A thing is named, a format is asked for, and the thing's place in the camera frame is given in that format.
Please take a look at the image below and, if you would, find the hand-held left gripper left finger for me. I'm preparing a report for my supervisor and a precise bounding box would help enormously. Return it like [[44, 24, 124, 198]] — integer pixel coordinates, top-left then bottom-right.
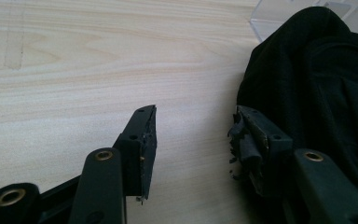
[[112, 104, 158, 205]]

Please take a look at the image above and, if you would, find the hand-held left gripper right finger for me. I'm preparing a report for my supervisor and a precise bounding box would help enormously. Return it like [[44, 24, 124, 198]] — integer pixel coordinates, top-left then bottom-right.
[[227, 105, 295, 199]]

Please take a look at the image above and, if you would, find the black cloth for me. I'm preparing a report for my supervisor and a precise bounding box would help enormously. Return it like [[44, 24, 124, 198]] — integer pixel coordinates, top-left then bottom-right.
[[236, 6, 358, 210]]

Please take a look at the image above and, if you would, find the clear plastic organizer box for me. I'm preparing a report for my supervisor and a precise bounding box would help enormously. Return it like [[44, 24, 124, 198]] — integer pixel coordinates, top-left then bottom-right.
[[249, 0, 358, 45]]

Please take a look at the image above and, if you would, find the clear tape strip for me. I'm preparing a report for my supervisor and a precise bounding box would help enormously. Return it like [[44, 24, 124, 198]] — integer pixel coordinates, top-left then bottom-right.
[[3, 0, 26, 71]]

